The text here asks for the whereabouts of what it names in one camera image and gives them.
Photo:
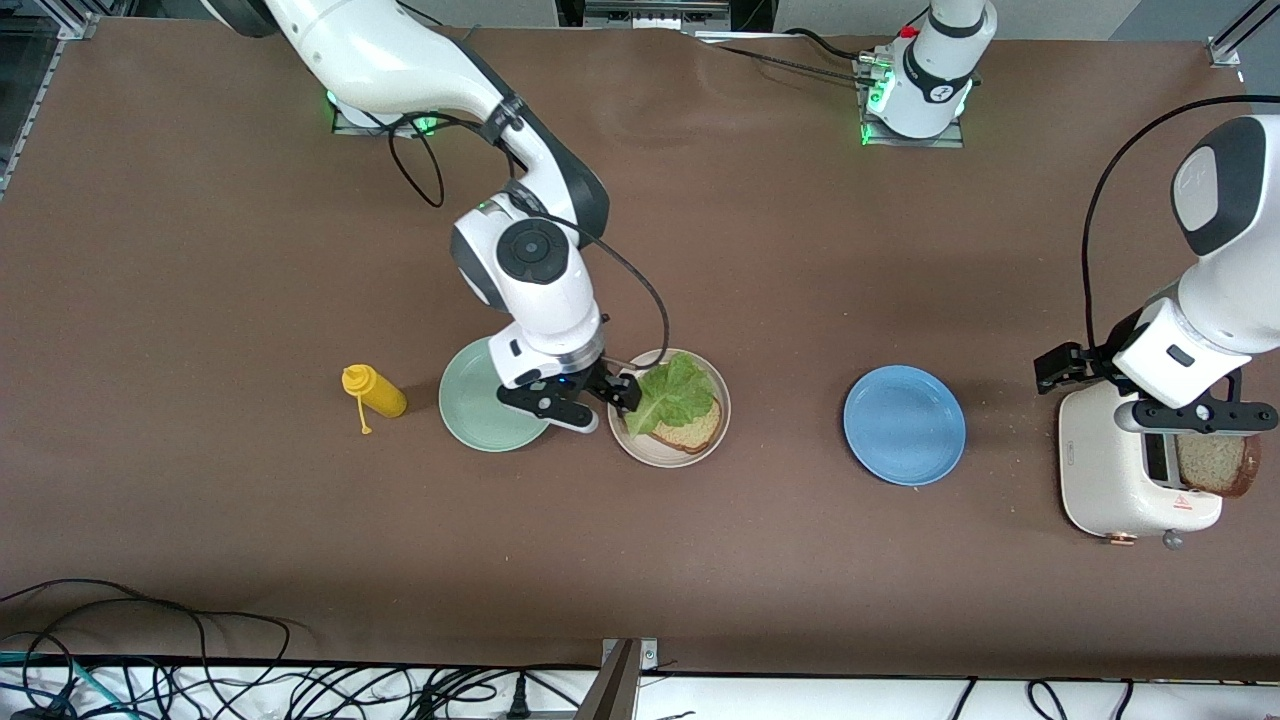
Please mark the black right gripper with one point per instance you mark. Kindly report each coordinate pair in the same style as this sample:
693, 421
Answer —
599, 376

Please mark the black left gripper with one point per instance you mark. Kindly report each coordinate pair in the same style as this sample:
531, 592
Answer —
1098, 358

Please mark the green lettuce leaf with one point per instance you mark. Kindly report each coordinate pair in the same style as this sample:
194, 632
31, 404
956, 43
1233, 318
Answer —
670, 395

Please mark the brown bread slice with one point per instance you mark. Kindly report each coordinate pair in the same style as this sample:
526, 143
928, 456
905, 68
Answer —
1215, 465
695, 430

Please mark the yellow mustard squeeze bottle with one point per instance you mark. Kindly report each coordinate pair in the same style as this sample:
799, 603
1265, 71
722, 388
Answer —
380, 393

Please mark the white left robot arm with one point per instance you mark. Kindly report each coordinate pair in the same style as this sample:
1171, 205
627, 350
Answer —
1230, 300

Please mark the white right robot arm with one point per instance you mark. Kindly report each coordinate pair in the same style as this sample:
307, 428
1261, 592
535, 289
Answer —
530, 290

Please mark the beige plate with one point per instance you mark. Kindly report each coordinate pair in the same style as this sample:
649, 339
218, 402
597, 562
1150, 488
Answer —
720, 400

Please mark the mint green plate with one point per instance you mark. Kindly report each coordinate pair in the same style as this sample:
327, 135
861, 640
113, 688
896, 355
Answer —
470, 415

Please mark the blue plate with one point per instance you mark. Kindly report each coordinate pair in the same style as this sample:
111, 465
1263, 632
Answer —
904, 425

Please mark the white two-slot toaster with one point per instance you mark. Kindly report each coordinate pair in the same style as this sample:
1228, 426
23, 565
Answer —
1100, 470

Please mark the black power plug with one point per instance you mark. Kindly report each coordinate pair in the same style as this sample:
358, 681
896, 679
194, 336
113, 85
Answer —
518, 700

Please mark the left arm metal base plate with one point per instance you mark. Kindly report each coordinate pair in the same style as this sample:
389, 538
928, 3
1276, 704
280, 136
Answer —
950, 141

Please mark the metal table edge bracket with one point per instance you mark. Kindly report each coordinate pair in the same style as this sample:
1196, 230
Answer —
620, 690

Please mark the aluminium corner rail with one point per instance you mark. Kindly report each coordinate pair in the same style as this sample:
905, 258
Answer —
1225, 50

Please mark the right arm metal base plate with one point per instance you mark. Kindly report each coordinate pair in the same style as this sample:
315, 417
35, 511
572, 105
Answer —
360, 125

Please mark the metal frame equipment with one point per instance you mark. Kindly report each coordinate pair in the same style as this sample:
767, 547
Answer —
655, 12

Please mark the aluminium table side rail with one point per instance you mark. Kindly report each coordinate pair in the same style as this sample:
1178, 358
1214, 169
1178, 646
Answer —
45, 75

